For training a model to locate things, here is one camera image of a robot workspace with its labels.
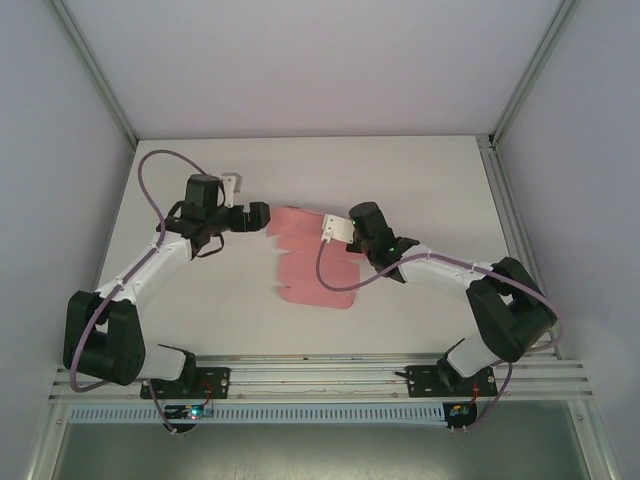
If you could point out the pink paper box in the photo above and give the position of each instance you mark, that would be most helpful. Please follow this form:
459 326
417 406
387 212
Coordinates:
315 280

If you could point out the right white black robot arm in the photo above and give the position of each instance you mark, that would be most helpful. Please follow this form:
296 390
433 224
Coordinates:
505 310

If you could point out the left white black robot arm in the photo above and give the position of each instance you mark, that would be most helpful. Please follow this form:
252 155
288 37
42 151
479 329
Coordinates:
150 260

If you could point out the black clamp lever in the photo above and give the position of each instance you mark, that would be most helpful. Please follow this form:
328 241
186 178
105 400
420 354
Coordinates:
401 374

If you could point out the small circuit board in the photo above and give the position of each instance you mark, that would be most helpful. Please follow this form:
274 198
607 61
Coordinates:
457 412
192 412

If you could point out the aluminium side rail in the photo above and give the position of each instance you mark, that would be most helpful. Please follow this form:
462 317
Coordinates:
520 250

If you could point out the long aluminium mounting rail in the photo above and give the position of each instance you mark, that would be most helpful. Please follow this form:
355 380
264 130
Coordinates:
320 377

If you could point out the aluminium frame post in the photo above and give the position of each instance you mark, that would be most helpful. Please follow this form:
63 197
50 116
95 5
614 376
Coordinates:
95 75
530 75

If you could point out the aluminium frame leg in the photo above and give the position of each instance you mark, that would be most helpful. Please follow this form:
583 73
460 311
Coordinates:
597 445
47 445

